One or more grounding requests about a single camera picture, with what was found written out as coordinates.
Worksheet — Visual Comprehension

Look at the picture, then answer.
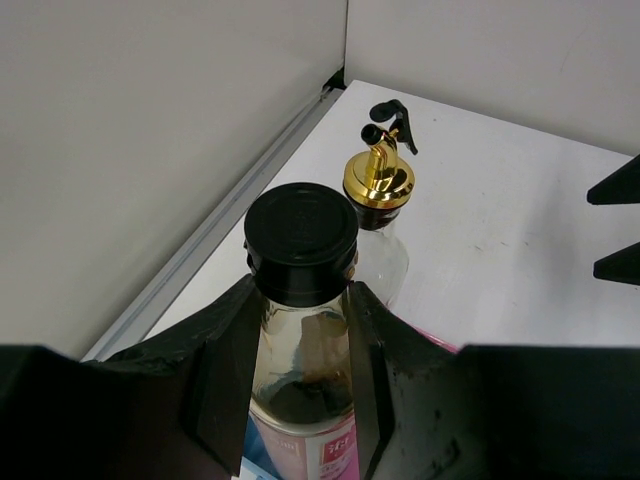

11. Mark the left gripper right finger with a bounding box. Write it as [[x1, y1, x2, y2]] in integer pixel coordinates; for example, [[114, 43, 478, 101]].
[[349, 282, 639, 479]]

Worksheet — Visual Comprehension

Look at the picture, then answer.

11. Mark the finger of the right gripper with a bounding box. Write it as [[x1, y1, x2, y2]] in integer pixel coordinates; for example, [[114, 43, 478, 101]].
[[587, 156, 640, 205], [593, 244, 640, 286]]

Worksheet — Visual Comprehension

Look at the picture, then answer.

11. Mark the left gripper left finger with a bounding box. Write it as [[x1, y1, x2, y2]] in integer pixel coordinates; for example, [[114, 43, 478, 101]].
[[1, 276, 261, 479]]

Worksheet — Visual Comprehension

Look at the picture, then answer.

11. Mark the black cap sauce bottle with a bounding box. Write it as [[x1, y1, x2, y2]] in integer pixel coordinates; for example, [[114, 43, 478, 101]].
[[244, 182, 358, 479]]

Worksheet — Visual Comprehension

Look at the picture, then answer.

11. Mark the gold spout glass bottle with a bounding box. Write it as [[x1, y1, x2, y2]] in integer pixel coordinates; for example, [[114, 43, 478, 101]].
[[342, 99, 418, 307]]

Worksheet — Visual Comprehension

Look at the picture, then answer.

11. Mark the pink plastic bin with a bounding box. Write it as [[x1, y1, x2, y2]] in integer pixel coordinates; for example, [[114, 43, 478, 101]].
[[389, 300, 459, 353]]

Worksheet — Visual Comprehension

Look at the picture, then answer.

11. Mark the aluminium frame rail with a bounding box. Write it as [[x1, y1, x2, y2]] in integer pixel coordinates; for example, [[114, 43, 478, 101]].
[[83, 69, 345, 361]]

